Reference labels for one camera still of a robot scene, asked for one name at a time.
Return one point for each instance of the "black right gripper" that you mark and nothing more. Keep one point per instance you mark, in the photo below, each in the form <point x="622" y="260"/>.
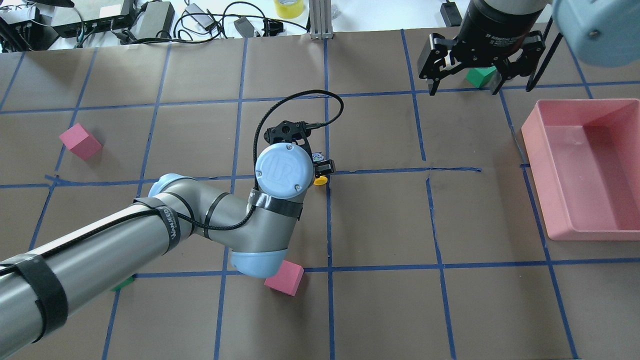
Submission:
<point x="487" y="29"/>

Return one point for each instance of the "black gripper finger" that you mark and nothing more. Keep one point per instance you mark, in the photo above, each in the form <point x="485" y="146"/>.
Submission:
<point x="324" y="168"/>

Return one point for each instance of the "yellow push button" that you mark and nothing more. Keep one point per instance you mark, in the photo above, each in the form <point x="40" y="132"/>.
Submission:
<point x="319" y="180"/>

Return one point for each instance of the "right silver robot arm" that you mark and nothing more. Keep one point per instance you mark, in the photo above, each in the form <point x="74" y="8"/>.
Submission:
<point x="602" y="33"/>

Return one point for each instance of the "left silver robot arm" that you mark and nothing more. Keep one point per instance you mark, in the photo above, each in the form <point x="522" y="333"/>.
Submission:
<point x="42" y="288"/>

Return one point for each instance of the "green cube near tray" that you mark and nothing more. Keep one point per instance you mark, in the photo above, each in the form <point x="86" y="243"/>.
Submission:
<point x="478" y="77"/>

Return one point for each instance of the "black power brick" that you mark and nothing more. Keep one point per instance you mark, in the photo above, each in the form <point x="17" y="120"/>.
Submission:
<point x="450" y="14"/>

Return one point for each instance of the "pink cube centre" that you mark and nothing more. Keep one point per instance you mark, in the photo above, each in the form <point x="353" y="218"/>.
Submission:
<point x="287" y="280"/>

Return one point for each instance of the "pink cube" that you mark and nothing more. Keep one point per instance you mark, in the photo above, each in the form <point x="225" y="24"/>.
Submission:
<point x="287" y="280"/>
<point x="82" y="143"/>

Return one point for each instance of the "pink plastic tray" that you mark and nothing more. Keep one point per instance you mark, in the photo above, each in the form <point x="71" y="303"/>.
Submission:
<point x="584" y="155"/>

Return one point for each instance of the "yellow tape roll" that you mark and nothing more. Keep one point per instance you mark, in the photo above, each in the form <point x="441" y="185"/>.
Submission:
<point x="289" y="9"/>

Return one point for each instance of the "green cube near left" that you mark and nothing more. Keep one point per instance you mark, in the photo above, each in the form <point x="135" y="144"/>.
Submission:
<point x="123" y="284"/>

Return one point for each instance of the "grey power adapter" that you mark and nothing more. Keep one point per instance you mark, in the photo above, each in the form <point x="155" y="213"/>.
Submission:
<point x="154" y="20"/>

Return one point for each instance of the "pink cube far left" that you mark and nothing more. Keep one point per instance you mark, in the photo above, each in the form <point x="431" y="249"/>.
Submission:
<point x="82" y="143"/>

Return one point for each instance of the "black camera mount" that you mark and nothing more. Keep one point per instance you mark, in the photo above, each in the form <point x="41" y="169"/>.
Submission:
<point x="296" y="133"/>

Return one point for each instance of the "aluminium frame post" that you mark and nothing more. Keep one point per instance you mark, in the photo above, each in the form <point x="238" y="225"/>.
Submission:
<point x="320" y="19"/>

